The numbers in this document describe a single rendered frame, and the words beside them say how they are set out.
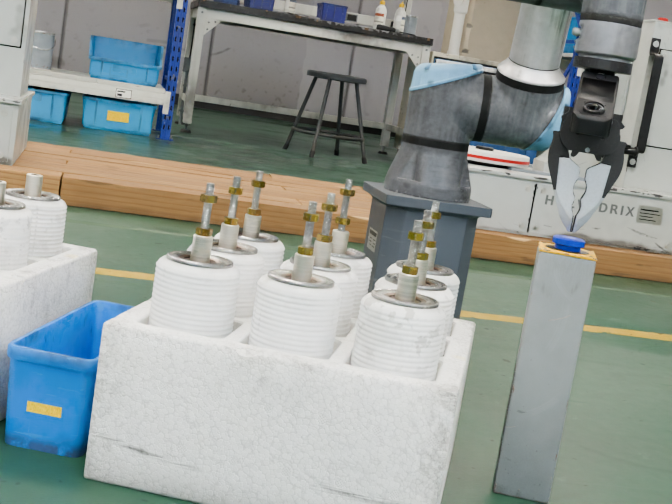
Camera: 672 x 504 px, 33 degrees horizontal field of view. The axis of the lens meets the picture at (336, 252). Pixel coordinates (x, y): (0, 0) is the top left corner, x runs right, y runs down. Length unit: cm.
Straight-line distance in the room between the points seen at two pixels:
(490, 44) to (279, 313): 666
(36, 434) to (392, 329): 44
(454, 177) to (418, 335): 74
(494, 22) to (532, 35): 592
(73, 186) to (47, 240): 166
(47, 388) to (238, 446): 25
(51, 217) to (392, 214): 60
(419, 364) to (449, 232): 72
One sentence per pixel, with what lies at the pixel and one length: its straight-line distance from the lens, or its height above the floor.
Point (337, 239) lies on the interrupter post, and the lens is 148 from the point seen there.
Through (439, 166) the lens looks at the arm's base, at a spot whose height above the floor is 36.
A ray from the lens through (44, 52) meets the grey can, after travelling 606.
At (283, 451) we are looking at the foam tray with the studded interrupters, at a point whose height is 8.
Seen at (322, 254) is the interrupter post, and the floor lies 27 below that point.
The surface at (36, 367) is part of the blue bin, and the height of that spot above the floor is 10.
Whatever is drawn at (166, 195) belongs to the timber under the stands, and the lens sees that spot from 325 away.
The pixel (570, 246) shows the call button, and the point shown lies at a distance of 141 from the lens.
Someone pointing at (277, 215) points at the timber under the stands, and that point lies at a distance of 329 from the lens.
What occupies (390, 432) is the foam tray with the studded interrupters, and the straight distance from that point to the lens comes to 121.
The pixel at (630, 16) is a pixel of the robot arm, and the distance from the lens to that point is 142.
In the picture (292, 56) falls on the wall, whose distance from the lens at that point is 976.
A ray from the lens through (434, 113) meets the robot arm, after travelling 192.
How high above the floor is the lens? 48
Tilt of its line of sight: 9 degrees down
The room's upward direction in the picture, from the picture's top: 9 degrees clockwise
